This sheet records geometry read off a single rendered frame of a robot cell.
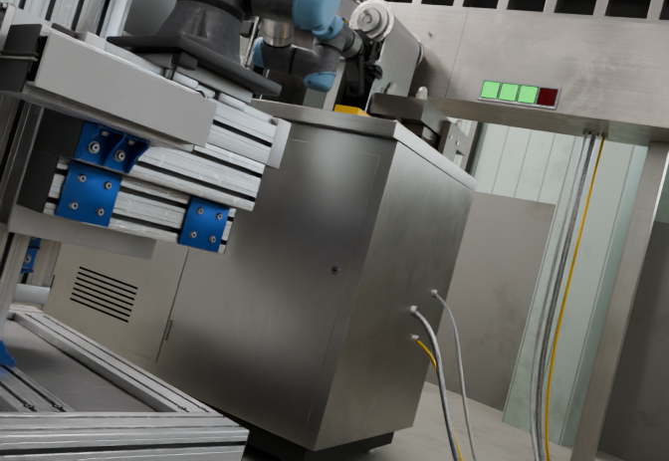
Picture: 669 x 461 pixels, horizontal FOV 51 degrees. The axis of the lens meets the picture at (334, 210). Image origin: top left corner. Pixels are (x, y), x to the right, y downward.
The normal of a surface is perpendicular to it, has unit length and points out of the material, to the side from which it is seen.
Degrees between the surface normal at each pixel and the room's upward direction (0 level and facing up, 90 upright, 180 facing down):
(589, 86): 90
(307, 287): 90
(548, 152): 90
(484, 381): 90
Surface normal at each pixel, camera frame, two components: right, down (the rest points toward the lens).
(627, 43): -0.47, -0.18
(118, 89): 0.72, 0.16
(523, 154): -0.64, -0.22
